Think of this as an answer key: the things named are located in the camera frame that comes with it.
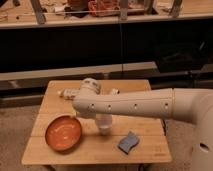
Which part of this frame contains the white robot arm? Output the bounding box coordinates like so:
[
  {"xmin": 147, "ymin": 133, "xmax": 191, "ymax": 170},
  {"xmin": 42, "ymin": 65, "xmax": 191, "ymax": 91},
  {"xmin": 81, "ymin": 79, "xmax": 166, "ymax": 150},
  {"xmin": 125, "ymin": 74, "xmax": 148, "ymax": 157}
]
[{"xmin": 73, "ymin": 78, "xmax": 213, "ymax": 171}]

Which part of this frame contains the orange ceramic bowl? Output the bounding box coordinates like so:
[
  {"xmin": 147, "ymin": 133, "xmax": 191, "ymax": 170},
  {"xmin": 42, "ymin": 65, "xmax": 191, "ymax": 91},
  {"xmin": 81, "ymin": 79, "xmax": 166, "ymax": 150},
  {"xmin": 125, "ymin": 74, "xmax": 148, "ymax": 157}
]
[{"xmin": 45, "ymin": 116, "xmax": 82, "ymax": 151}]

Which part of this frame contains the white plastic bottle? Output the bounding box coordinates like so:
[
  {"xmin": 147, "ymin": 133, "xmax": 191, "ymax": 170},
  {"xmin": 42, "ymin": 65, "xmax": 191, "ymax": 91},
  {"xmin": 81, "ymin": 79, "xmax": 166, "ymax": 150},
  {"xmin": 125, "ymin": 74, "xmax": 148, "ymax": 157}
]
[{"xmin": 57, "ymin": 89, "xmax": 79, "ymax": 100}]

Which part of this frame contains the blue sponge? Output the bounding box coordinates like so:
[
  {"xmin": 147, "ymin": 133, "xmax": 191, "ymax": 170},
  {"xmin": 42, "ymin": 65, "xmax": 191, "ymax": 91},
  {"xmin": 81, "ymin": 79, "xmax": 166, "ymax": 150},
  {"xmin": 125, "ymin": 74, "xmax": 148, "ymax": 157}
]
[{"xmin": 118, "ymin": 131, "xmax": 140, "ymax": 154}]

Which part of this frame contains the wooden table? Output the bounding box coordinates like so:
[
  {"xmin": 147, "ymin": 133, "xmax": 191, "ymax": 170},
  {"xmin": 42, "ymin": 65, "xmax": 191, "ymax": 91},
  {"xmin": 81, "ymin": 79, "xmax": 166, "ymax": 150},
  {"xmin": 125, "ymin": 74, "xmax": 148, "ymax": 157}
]
[{"xmin": 22, "ymin": 80, "xmax": 171, "ymax": 165}]

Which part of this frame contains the orange clutter on shelf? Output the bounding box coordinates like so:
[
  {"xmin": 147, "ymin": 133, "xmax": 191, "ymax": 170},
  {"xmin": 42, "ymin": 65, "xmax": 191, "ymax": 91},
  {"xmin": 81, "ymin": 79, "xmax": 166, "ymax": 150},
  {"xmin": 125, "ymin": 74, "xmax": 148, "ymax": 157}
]
[{"xmin": 67, "ymin": 0, "xmax": 120, "ymax": 18}]

